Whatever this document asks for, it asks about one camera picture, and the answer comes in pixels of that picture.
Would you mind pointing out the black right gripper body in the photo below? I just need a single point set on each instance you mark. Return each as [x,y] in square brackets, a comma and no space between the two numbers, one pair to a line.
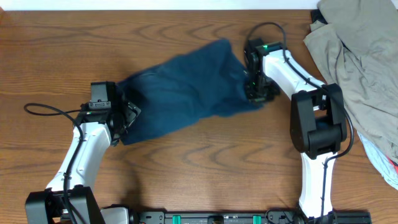
[257,91]

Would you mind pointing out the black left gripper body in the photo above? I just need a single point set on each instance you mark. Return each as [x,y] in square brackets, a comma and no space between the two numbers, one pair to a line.
[129,112]

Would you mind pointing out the dark blue shorts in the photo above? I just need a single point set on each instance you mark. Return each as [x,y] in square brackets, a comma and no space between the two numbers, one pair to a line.
[185,89]

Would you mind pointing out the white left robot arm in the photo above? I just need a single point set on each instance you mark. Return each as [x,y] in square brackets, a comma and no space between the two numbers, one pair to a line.
[69,195]

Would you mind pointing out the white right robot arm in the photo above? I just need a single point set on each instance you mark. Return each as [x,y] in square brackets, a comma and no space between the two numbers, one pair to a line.
[317,124]

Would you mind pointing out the black garment under beige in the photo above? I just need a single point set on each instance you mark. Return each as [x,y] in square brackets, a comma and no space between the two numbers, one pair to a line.
[316,16]

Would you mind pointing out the beige grey garment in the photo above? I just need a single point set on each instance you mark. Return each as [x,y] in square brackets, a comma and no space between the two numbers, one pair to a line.
[357,49]

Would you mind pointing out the light blue garment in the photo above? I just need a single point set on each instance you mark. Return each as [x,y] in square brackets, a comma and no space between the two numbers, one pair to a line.
[386,167]

